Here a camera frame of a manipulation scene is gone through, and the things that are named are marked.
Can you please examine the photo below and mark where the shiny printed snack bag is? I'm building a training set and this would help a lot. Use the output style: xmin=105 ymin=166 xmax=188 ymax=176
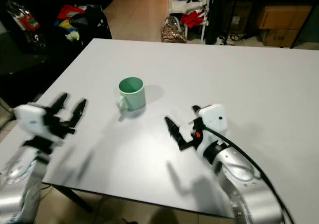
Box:
xmin=5 ymin=0 xmax=41 ymax=34

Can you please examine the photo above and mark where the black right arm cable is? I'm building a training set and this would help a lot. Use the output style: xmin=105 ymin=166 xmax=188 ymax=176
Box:
xmin=202 ymin=126 xmax=296 ymax=224

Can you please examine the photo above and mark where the mint green ceramic mug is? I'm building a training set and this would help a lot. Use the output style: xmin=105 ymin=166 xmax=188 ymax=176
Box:
xmin=117 ymin=77 xmax=146 ymax=111

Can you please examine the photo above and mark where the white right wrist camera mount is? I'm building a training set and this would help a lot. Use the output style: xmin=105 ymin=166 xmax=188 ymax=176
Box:
xmin=194 ymin=104 xmax=229 ymax=157

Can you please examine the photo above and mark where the white metal rack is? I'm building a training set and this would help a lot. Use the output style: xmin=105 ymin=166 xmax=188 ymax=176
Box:
xmin=168 ymin=0 xmax=211 ymax=42

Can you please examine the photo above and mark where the large cardboard box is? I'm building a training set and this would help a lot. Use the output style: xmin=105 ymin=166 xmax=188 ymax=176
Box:
xmin=256 ymin=4 xmax=313 ymax=31

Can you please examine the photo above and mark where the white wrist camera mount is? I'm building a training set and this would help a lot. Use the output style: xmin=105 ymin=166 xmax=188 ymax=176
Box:
xmin=194 ymin=104 xmax=229 ymax=157
xmin=13 ymin=102 xmax=59 ymax=141

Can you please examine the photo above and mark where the black table leg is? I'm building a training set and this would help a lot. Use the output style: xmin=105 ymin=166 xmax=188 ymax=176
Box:
xmin=52 ymin=184 xmax=95 ymax=214

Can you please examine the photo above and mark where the black glossy low table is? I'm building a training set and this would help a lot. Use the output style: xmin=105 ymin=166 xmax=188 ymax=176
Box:
xmin=0 ymin=31 xmax=95 ymax=110

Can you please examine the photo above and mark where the red cloth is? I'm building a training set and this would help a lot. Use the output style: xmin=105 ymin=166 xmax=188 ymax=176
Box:
xmin=180 ymin=9 xmax=208 ymax=29

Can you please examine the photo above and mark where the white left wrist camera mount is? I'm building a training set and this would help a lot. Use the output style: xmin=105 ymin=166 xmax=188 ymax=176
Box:
xmin=13 ymin=102 xmax=59 ymax=141

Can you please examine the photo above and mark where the printed cardboard box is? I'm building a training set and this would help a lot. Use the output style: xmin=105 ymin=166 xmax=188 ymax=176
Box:
xmin=261 ymin=29 xmax=303 ymax=49

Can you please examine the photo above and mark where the black shelf unit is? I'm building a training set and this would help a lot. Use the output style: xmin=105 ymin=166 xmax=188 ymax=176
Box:
xmin=206 ymin=0 xmax=319 ymax=51

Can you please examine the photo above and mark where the red packet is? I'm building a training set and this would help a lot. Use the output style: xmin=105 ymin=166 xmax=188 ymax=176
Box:
xmin=57 ymin=4 xmax=87 ymax=21

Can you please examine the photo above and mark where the brown patterned bag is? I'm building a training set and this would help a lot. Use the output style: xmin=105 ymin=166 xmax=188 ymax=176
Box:
xmin=160 ymin=16 xmax=189 ymax=44

